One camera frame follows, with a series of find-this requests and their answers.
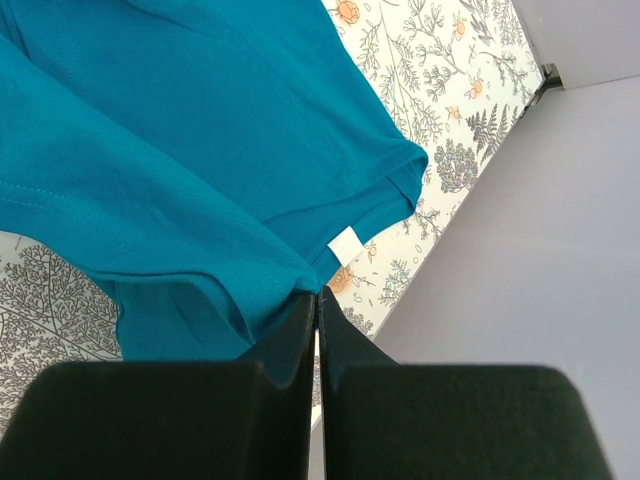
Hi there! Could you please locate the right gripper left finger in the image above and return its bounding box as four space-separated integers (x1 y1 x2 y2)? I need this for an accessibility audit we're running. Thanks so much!
1 295 315 479

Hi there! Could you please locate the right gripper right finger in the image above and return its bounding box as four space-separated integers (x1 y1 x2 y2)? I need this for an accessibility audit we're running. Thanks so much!
317 290 612 479

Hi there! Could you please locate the blue t shirt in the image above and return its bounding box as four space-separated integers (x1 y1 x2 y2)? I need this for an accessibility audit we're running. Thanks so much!
1 1 428 361

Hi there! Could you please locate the floral table mat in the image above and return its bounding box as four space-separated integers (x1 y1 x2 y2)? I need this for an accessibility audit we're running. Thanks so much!
1 1 542 423

